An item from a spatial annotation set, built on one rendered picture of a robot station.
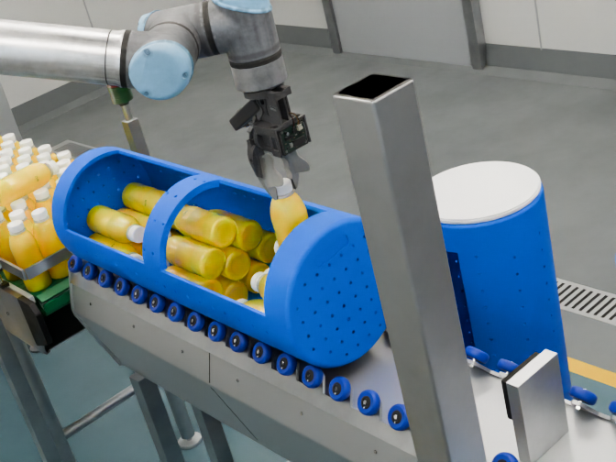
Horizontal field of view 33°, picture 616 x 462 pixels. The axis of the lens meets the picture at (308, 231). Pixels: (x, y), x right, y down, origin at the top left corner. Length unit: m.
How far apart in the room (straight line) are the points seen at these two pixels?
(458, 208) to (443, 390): 1.08
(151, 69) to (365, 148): 0.62
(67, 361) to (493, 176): 2.32
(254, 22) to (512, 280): 0.87
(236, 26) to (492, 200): 0.78
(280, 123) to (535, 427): 0.64
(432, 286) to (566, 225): 3.14
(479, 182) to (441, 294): 1.20
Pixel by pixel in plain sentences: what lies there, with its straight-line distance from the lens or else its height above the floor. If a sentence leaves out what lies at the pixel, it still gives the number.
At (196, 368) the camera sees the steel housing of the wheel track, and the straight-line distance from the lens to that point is 2.25.
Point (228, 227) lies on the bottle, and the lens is 2.12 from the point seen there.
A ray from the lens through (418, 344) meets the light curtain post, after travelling 1.14.
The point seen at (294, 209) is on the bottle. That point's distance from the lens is 1.86.
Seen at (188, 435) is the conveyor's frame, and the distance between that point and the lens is 3.48.
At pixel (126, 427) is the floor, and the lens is 3.70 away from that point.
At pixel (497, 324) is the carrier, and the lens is 2.30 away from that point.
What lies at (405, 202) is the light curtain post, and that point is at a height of 1.58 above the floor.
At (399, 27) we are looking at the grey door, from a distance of 6.32.
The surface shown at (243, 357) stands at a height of 0.93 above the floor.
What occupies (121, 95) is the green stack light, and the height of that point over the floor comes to 1.18.
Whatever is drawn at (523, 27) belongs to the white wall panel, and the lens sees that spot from 5.76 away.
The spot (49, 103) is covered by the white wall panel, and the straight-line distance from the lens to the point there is 7.22.
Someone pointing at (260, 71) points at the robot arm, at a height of 1.53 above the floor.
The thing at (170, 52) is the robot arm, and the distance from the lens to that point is 1.58.
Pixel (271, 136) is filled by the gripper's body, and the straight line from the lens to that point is 1.76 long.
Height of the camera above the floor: 2.05
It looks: 26 degrees down
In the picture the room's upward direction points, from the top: 15 degrees counter-clockwise
